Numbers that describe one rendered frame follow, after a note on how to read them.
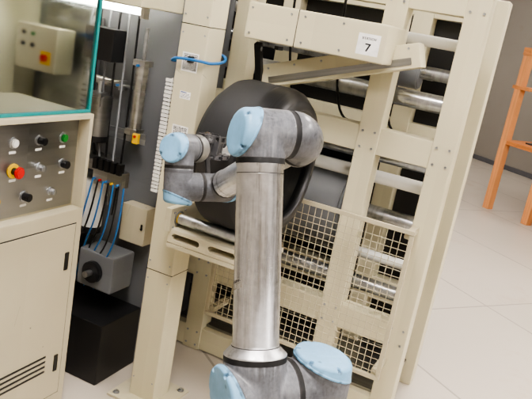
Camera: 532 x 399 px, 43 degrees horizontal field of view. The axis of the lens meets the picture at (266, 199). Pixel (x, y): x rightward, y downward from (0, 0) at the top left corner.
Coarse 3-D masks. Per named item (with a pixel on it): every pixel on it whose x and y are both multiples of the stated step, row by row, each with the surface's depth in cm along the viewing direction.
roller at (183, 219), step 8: (184, 216) 266; (184, 224) 265; (192, 224) 264; (200, 224) 262; (208, 224) 262; (208, 232) 261; (216, 232) 259; (224, 232) 258; (232, 232) 257; (232, 240) 257
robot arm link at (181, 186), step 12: (168, 168) 202; (180, 168) 201; (192, 168) 205; (168, 180) 202; (180, 180) 202; (192, 180) 204; (168, 192) 202; (180, 192) 202; (192, 192) 204; (180, 204) 203
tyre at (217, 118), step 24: (240, 96) 245; (264, 96) 244; (288, 96) 246; (216, 120) 241; (216, 168) 239; (288, 168) 289; (312, 168) 279; (288, 192) 287; (216, 216) 252; (288, 216) 269
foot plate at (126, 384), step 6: (120, 384) 307; (126, 384) 308; (174, 384) 315; (114, 390) 300; (120, 390) 302; (126, 390) 303; (168, 390) 309; (174, 390) 310; (180, 390) 310; (186, 390) 312; (114, 396) 297; (120, 396) 298; (126, 396) 298; (132, 396) 299; (162, 396) 304; (168, 396) 304; (174, 396) 305; (180, 396) 306
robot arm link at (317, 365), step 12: (300, 348) 162; (312, 348) 164; (324, 348) 165; (288, 360) 159; (300, 360) 158; (312, 360) 157; (324, 360) 159; (336, 360) 161; (348, 360) 163; (300, 372) 156; (312, 372) 156; (324, 372) 155; (336, 372) 156; (348, 372) 159; (300, 384) 154; (312, 384) 156; (324, 384) 156; (336, 384) 157; (348, 384) 160; (300, 396) 154; (312, 396) 155; (324, 396) 157; (336, 396) 158
